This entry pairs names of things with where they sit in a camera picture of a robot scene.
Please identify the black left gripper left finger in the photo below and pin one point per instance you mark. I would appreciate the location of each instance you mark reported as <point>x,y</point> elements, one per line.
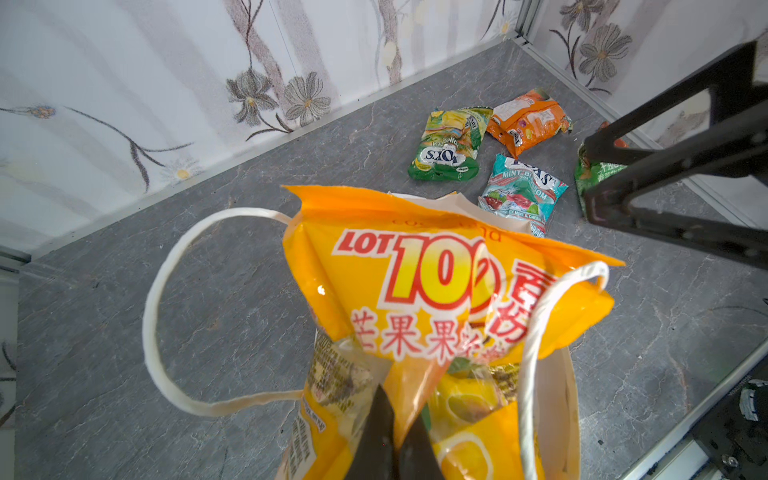
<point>374,458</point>

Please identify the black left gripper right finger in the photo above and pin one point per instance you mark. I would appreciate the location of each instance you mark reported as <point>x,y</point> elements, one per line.
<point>416,458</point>

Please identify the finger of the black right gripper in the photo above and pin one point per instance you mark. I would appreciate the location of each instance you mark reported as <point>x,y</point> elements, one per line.
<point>735,145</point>
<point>729,81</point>

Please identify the white cartoon paper gift bag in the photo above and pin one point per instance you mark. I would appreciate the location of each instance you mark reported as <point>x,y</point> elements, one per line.
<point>471,417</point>

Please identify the green snack packet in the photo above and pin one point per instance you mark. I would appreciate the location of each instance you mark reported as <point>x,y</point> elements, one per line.
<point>588,174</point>

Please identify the yellow Lot 100 candy bag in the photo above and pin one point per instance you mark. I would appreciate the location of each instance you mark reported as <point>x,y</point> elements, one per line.
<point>420,287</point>

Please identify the orange snack packet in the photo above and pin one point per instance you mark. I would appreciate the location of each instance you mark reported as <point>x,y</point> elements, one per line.
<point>527,121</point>

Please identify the teal Fox's mint bag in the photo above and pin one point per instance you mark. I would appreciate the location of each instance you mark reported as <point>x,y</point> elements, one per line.
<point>522,191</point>

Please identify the green Fox's candy bag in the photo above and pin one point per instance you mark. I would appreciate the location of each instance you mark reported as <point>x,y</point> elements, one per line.
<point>449,146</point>

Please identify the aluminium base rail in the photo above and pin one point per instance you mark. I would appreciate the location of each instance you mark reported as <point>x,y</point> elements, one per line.
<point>724,437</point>

